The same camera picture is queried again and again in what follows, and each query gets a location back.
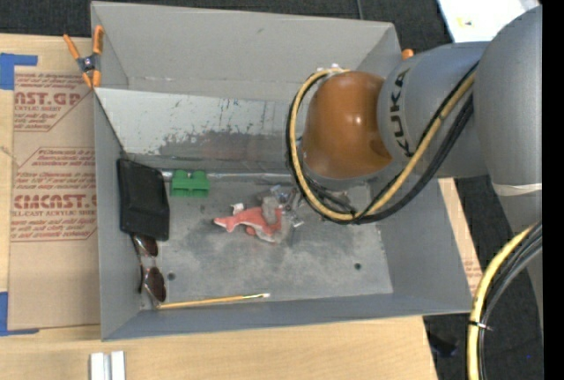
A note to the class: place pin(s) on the thin yellow wooden stick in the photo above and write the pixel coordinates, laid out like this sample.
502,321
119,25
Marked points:
207,302

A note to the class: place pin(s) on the brown lens sunglasses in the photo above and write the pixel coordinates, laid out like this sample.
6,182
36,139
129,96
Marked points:
155,279

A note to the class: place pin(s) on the brown cardboard board red print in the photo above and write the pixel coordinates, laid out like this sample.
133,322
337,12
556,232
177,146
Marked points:
53,263

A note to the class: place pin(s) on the green toy brick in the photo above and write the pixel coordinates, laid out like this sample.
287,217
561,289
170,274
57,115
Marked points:
189,184

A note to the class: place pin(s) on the black flat case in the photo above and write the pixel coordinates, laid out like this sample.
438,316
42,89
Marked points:
143,202

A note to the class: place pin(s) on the grey metal bin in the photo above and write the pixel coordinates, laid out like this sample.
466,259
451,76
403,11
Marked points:
264,263

